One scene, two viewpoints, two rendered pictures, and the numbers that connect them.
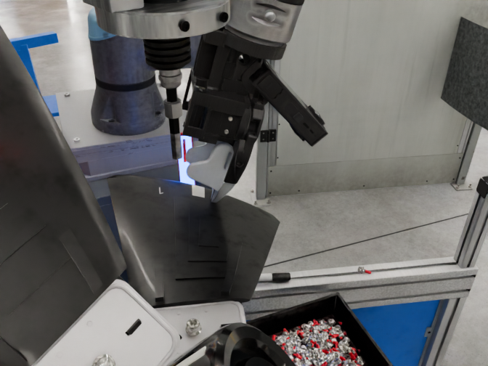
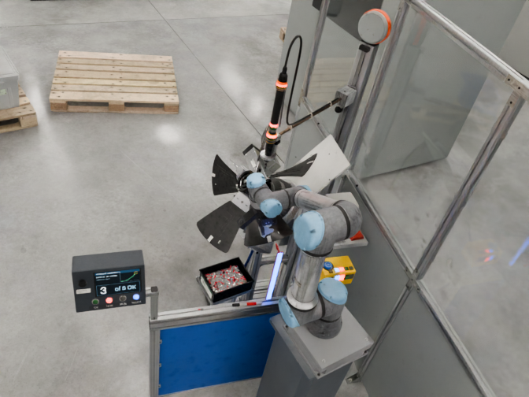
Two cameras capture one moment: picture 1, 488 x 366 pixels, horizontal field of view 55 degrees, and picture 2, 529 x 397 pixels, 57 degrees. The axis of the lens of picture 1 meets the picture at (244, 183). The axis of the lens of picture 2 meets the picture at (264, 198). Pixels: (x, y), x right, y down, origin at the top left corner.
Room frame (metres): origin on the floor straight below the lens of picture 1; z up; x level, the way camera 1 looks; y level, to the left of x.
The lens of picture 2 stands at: (1.95, -0.42, 2.70)
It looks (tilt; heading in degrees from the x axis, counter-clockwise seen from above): 41 degrees down; 164
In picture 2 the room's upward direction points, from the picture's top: 12 degrees clockwise
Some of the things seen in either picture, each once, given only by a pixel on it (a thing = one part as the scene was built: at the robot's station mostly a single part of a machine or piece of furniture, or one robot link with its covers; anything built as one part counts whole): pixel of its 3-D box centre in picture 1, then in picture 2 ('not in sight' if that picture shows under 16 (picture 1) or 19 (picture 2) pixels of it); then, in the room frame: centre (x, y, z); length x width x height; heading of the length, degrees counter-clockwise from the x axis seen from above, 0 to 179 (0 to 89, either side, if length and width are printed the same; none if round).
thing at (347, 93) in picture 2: not in sight; (345, 95); (-0.17, 0.50, 1.53); 0.10 x 0.07 x 0.09; 132
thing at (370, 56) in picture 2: not in sight; (326, 182); (-0.23, 0.57, 0.90); 0.08 x 0.06 x 1.80; 42
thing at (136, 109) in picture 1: (127, 96); (325, 315); (0.88, 0.24, 1.13); 0.15 x 0.15 x 0.10
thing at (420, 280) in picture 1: (249, 298); (246, 309); (0.63, -0.01, 0.82); 0.90 x 0.04 x 0.08; 97
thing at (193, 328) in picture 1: (193, 332); not in sight; (0.26, 0.04, 1.18); 0.01 x 0.01 x 0.03
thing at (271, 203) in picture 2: not in sight; (271, 202); (0.58, 0.01, 1.46); 0.11 x 0.11 x 0.08; 17
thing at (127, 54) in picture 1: (125, 38); (329, 298); (0.88, 0.22, 1.24); 0.13 x 0.12 x 0.14; 107
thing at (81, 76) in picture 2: not in sight; (116, 81); (-2.79, -0.89, 0.07); 1.20 x 1.00 x 0.15; 94
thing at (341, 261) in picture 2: not in sight; (334, 272); (0.57, 0.38, 1.02); 0.16 x 0.10 x 0.11; 97
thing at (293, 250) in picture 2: not in sight; (291, 255); (0.08, 0.36, 0.58); 0.09 x 0.05 x 1.15; 7
